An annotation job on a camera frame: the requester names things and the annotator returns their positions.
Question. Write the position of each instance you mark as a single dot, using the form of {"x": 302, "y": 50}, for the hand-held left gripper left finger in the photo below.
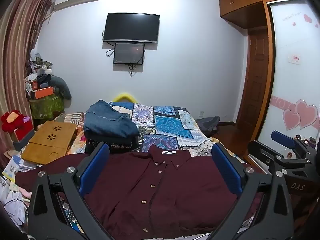
{"x": 96, "y": 165}

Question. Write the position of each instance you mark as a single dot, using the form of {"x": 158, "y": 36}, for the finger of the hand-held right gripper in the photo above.
{"x": 282, "y": 137}
{"x": 265, "y": 152}

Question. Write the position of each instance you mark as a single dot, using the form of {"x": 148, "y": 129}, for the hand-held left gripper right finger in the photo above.
{"x": 226, "y": 165}

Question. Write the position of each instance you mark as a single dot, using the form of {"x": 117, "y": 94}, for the maroon button-up shirt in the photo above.
{"x": 155, "y": 192}

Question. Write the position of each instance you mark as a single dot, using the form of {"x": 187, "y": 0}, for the pink heart stickers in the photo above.
{"x": 303, "y": 112}

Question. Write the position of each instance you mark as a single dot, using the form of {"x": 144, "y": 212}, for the orange floral blanket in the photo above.
{"x": 75, "y": 130}

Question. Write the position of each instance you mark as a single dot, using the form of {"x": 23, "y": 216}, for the dark grey bag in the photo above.
{"x": 207, "y": 125}

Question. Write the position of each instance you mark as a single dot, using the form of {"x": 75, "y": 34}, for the folded blue jeans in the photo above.
{"x": 107, "y": 120}

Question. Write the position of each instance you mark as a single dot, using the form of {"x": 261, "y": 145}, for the bamboo lap desk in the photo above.
{"x": 47, "y": 142}

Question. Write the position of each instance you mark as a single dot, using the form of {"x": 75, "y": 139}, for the wooden wardrobe with white door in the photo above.
{"x": 287, "y": 80}

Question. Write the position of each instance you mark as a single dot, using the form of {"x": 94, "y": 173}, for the brown wooden door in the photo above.
{"x": 257, "y": 80}

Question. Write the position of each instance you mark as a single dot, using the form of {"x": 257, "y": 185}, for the blue patchwork bedspread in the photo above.
{"x": 170, "y": 122}

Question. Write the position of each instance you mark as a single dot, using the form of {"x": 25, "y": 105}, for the small red white label sticker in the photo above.
{"x": 294, "y": 59}

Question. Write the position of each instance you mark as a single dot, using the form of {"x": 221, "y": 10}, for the pile of books and papers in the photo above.
{"x": 15, "y": 175}

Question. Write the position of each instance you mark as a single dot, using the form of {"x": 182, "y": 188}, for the orange box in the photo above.
{"x": 43, "y": 93}

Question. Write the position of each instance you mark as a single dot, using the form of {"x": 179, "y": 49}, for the red plush flower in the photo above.
{"x": 12, "y": 118}

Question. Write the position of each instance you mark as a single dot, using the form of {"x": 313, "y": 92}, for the pile of clutter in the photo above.
{"x": 37, "y": 72}

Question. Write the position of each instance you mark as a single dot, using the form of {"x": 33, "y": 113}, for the striped brown curtain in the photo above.
{"x": 17, "y": 55}

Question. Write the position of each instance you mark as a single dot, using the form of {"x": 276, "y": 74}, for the small black wall monitor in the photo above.
{"x": 128, "y": 53}

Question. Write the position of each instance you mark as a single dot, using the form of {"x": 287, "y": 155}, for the black wall television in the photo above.
{"x": 131, "y": 27}

